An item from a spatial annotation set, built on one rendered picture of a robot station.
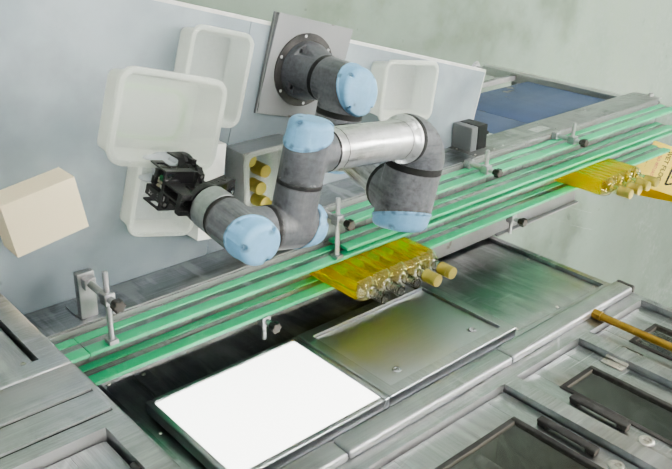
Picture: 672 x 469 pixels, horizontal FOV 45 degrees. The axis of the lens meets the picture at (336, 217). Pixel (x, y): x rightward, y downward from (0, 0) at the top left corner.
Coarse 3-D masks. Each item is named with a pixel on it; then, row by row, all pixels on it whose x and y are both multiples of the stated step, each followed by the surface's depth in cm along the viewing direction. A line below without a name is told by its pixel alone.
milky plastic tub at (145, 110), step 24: (120, 72) 136; (144, 72) 138; (168, 72) 141; (120, 96) 136; (144, 96) 147; (168, 96) 151; (192, 96) 154; (216, 96) 151; (120, 120) 145; (144, 120) 149; (168, 120) 152; (192, 120) 156; (216, 120) 151; (120, 144) 147; (144, 144) 150; (168, 144) 154; (192, 144) 156; (216, 144) 152
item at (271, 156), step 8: (256, 152) 197; (264, 152) 199; (272, 152) 210; (280, 152) 211; (248, 160) 196; (264, 160) 209; (272, 160) 211; (248, 168) 197; (272, 168) 212; (248, 176) 198; (256, 176) 209; (272, 176) 212; (248, 184) 198; (272, 184) 213; (248, 192) 199; (272, 192) 214; (248, 200) 200
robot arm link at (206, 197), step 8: (200, 192) 129; (208, 192) 129; (216, 192) 129; (224, 192) 129; (200, 200) 128; (208, 200) 127; (192, 208) 129; (200, 208) 128; (192, 216) 130; (200, 216) 128; (200, 224) 128
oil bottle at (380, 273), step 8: (360, 256) 215; (352, 264) 211; (360, 264) 210; (368, 264) 210; (376, 264) 211; (368, 272) 207; (376, 272) 206; (384, 272) 207; (376, 280) 206; (384, 280) 206
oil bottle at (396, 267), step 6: (366, 252) 217; (372, 252) 217; (378, 252) 217; (372, 258) 214; (378, 258) 214; (384, 258) 214; (390, 258) 214; (384, 264) 211; (390, 264) 211; (396, 264) 211; (402, 264) 211; (390, 270) 209; (396, 270) 209; (402, 270) 210; (396, 276) 209
